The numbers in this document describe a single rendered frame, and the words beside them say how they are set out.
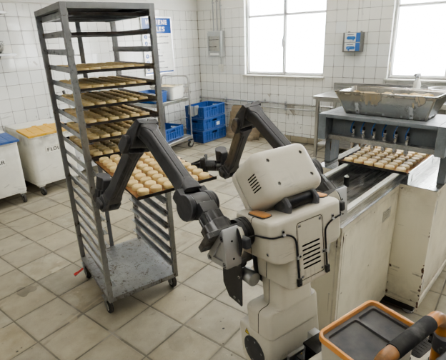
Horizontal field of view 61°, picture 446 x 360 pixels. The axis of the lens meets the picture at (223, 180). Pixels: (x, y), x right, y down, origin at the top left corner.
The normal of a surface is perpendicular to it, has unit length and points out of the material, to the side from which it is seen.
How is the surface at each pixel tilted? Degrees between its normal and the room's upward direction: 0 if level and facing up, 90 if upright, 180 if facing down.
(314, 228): 82
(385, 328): 0
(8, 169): 92
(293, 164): 48
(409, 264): 90
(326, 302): 90
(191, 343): 0
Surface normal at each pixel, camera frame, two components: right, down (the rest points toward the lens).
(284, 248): 0.56, 0.14
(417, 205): -0.68, 0.28
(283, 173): 0.40, -0.43
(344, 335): -0.04, -0.94
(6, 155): 0.80, 0.20
